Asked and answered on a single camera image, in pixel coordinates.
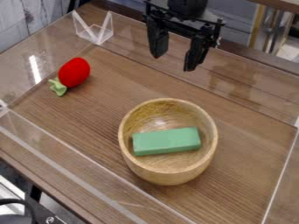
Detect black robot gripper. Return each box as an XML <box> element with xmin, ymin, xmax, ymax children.
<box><xmin>144</xmin><ymin>0</ymin><xmax>225</xmax><ymax>72</ymax></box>

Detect green rectangular block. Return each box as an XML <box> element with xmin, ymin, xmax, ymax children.
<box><xmin>132</xmin><ymin>127</ymin><xmax>201</xmax><ymax>156</ymax></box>

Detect brown wooden bowl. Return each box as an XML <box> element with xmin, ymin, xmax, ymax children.
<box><xmin>117</xmin><ymin>98</ymin><xmax>219</xmax><ymax>186</ymax></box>

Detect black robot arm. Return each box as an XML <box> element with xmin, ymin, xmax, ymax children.
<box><xmin>144</xmin><ymin>0</ymin><xmax>225</xmax><ymax>72</ymax></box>

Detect red plush strawberry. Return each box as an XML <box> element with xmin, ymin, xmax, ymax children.
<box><xmin>48</xmin><ymin>58</ymin><xmax>91</xmax><ymax>96</ymax></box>

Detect black table leg clamp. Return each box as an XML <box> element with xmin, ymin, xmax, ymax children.
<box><xmin>0</xmin><ymin>182</ymin><xmax>67</xmax><ymax>224</ymax></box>

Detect clear acrylic corner bracket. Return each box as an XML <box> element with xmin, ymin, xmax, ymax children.
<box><xmin>71</xmin><ymin>11</ymin><xmax>113</xmax><ymax>46</ymax></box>

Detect gold metal furniture frame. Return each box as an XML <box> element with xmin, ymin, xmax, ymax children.
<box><xmin>248</xmin><ymin>4</ymin><xmax>295</xmax><ymax>55</ymax></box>

